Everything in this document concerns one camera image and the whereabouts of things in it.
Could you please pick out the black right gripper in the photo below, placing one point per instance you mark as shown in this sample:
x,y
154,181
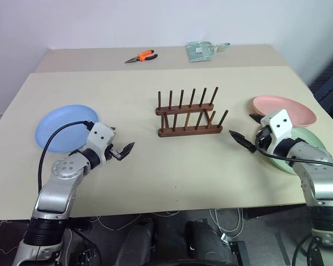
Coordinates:
x,y
264,138

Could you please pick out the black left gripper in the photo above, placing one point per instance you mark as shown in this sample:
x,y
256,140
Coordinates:
x,y
110,153

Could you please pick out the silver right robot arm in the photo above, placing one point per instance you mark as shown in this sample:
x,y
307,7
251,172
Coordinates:
x,y
319,177

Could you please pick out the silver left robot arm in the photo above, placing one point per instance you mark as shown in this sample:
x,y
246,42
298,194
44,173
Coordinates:
x,y
58,191

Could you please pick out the wooden dish rack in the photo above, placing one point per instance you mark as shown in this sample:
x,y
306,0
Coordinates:
x,y
188,130

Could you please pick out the pink-red plate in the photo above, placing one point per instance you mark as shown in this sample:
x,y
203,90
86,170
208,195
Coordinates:
x,y
297,109

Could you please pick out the light green plate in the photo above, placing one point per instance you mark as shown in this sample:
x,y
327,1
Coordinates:
x,y
308,137

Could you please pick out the blue plate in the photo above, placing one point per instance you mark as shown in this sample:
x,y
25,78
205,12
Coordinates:
x,y
61,122

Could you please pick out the dark rounded shape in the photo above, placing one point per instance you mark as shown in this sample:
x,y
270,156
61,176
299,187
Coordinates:
x,y
208,241
137,241

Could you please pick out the black metal bracket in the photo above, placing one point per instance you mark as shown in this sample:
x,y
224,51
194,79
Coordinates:
x,y
238,253

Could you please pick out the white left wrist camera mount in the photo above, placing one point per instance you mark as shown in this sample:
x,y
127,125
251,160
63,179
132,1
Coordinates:
x,y
98,137

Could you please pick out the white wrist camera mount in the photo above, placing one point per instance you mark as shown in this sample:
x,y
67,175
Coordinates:
x,y
278,124
98,137

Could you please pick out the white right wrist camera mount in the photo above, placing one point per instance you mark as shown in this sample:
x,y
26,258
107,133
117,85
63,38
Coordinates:
x,y
278,124

